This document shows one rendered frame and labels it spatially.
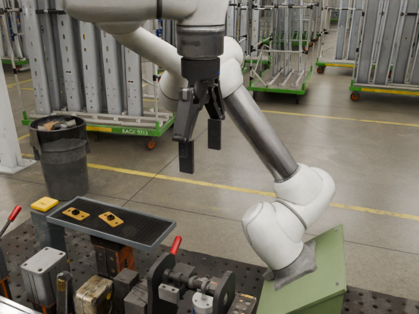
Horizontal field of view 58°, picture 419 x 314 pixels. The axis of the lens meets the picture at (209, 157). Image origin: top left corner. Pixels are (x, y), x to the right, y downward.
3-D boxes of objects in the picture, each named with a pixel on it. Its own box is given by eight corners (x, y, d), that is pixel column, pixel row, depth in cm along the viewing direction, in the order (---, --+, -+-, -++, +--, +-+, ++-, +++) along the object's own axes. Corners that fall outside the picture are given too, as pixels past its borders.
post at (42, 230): (50, 314, 138) (27, 210, 120) (65, 300, 144) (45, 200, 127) (66, 321, 135) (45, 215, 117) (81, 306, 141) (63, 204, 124)
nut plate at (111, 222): (97, 217, 113) (97, 213, 113) (108, 212, 116) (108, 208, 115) (113, 227, 108) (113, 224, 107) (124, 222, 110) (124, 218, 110)
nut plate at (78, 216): (61, 213, 115) (60, 209, 115) (72, 207, 118) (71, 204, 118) (80, 221, 111) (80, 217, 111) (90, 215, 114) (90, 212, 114)
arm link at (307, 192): (288, 226, 151) (323, 189, 156) (313, 237, 136) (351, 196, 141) (169, 67, 128) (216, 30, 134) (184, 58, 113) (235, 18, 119)
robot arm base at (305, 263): (270, 266, 153) (261, 256, 153) (315, 241, 145) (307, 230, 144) (265, 296, 137) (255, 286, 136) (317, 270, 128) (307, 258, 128)
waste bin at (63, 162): (28, 200, 353) (12, 127, 324) (65, 177, 399) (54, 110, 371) (72, 210, 338) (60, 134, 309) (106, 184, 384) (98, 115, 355)
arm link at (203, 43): (166, 25, 67) (168, 60, 70) (212, 27, 64) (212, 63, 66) (189, 22, 75) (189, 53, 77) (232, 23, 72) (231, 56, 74)
